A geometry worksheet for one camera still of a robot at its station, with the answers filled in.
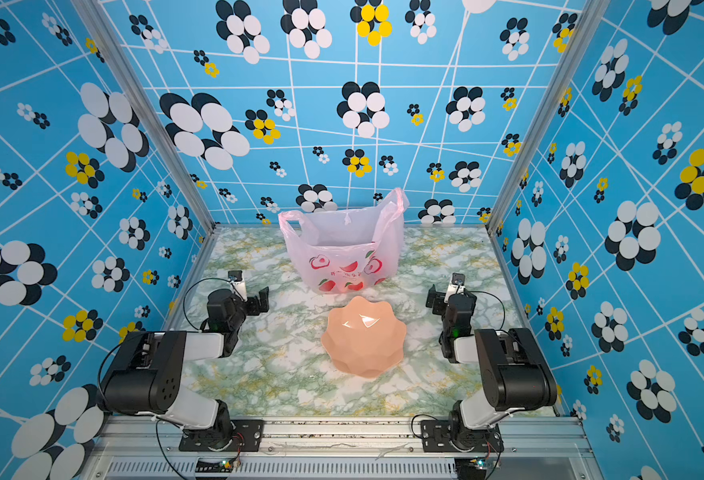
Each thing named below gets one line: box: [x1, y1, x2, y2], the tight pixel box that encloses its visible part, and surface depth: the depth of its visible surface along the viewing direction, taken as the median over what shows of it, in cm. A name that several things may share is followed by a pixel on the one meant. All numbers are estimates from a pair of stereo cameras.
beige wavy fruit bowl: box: [321, 295, 407, 379], surface depth 91 cm
